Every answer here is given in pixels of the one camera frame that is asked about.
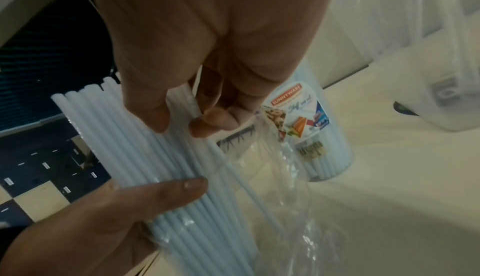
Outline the person's right hand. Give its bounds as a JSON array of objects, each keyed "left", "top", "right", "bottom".
[{"left": 89, "top": 0, "right": 339, "bottom": 139}]

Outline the pack of white straws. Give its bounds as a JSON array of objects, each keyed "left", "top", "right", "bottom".
[{"left": 51, "top": 75, "right": 286, "bottom": 276}]

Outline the clear square plastic box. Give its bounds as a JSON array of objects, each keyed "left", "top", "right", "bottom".
[{"left": 337, "top": 0, "right": 480, "bottom": 134}]

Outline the long clear straw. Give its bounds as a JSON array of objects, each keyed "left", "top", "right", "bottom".
[{"left": 438, "top": 0, "right": 479, "bottom": 92}]

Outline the person's left hand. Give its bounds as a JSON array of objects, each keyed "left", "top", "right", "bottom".
[{"left": 0, "top": 176, "right": 209, "bottom": 276}]

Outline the clear plastic wrap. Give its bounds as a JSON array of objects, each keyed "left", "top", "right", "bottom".
[{"left": 149, "top": 114, "right": 339, "bottom": 276}]

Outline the round clear plastic cup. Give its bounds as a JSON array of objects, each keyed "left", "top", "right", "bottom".
[{"left": 258, "top": 58, "right": 355, "bottom": 183}]

